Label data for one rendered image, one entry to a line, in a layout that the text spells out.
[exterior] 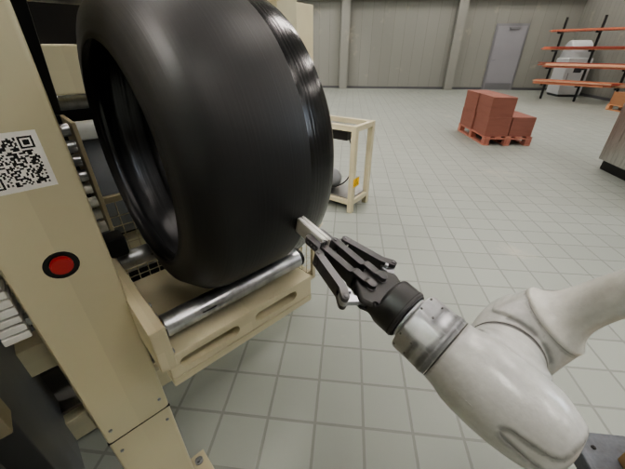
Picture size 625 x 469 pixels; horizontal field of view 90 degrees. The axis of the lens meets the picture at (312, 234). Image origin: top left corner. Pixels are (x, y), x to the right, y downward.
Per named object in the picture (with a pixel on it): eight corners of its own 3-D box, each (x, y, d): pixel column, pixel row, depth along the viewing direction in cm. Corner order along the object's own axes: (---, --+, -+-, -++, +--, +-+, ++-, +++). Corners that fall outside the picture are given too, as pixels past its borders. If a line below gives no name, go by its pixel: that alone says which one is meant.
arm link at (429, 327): (443, 350, 35) (401, 314, 38) (412, 384, 41) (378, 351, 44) (476, 311, 41) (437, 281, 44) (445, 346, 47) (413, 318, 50)
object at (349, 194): (351, 213, 299) (356, 127, 259) (300, 198, 330) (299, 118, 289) (367, 201, 324) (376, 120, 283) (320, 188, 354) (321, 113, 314)
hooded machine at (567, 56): (579, 97, 1040) (603, 39, 958) (556, 97, 1047) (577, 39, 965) (565, 94, 1111) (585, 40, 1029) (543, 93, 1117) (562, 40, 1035)
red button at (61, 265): (54, 278, 48) (46, 262, 46) (52, 273, 49) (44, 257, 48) (77, 270, 50) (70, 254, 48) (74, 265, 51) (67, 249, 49)
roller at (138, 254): (119, 275, 75) (113, 259, 73) (114, 269, 78) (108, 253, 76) (244, 227, 96) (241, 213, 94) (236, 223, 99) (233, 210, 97)
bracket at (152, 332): (163, 375, 55) (148, 336, 50) (102, 274, 80) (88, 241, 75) (181, 364, 57) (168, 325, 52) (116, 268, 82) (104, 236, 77)
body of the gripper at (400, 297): (435, 287, 44) (384, 247, 48) (402, 317, 39) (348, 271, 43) (415, 317, 49) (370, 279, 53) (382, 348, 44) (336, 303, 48)
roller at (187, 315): (165, 344, 57) (157, 324, 56) (157, 334, 61) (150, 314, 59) (306, 266, 78) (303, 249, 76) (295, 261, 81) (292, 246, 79)
